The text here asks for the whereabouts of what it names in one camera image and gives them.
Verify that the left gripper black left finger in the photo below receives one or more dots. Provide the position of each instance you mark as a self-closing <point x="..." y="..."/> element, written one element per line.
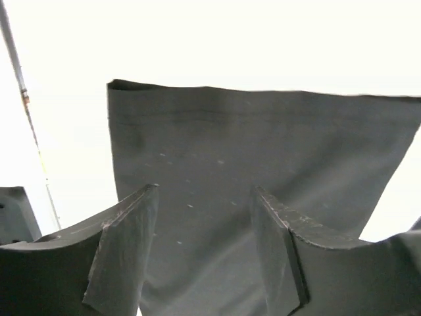
<point x="95" y="267"/>

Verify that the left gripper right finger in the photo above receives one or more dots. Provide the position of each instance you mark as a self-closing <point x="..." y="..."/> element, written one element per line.
<point x="310" y="269"/>

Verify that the black trousers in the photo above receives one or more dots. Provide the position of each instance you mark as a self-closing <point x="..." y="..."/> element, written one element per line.
<point x="329" y="157"/>

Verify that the silver clothes rack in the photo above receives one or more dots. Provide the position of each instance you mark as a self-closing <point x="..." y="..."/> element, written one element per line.
<point x="49" y="211"/>

